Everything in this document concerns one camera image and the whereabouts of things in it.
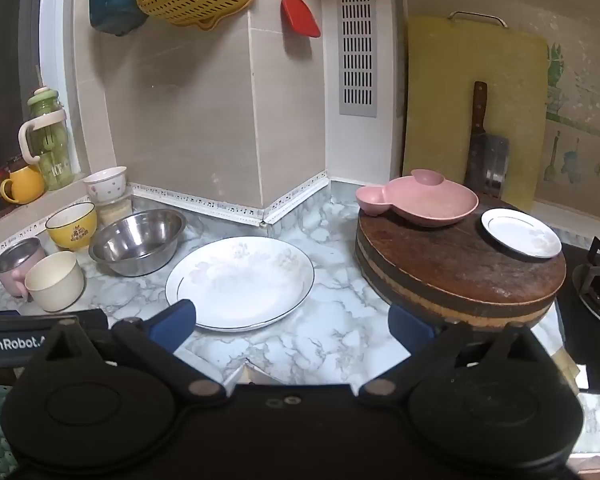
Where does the yellow mug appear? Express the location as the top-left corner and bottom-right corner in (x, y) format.
(0, 165), (46, 206)

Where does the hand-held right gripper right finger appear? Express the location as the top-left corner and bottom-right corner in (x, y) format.
(357, 305), (546, 406)

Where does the cleaver with wooden handle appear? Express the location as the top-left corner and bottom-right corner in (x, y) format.
(463, 81), (511, 201)

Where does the stainless steel bowl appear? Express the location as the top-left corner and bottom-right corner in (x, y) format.
(88, 209), (188, 277)

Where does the pink steel-lined cup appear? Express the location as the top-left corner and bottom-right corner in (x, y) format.
(0, 237), (47, 302)

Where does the pink divided plate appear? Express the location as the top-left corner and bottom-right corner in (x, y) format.
(355, 169), (480, 228)

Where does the translucent plastic container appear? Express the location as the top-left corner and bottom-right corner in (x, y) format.
(95, 195), (133, 228)

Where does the grey vent grille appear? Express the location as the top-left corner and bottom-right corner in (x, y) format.
(337, 0), (378, 120)

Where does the white floral bowl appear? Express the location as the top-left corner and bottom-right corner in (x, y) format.
(83, 166), (128, 204)

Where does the green bottle with cream handle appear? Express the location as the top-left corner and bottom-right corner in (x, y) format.
(18, 86), (75, 192)

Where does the large white floral plate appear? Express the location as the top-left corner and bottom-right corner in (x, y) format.
(165, 236), (315, 333)

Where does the round wooden chopping block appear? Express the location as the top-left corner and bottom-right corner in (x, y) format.
(355, 195), (567, 328)

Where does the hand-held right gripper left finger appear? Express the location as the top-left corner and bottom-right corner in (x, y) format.
(42, 300), (229, 407)

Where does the yellow printed bowl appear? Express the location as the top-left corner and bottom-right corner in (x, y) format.
(45, 202), (98, 252)

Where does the printed wall sticker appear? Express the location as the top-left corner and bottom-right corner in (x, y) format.
(532, 35), (600, 211)

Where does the cream bowl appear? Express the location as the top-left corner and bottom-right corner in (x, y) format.
(24, 251), (86, 312)

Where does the small white plate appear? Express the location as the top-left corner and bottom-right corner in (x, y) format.
(481, 208), (563, 260)

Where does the window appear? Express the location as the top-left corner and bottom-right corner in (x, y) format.
(0, 0), (91, 241)

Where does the yellow cutting board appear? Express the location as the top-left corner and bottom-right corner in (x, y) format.
(402, 11), (551, 213)

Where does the black gas stove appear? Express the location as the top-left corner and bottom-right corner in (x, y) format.
(555, 237), (600, 393)

